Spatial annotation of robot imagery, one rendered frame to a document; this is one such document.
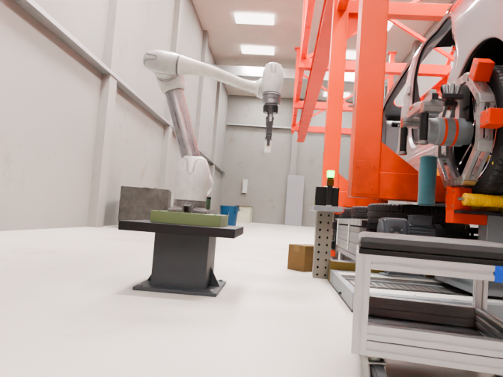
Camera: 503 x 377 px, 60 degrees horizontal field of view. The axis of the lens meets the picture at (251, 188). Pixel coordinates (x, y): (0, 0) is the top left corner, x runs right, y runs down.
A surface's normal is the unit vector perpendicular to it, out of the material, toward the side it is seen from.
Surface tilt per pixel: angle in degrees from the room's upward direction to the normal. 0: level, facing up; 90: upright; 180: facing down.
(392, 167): 90
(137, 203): 90
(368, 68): 90
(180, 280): 90
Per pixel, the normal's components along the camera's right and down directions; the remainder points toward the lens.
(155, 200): 0.13, -0.05
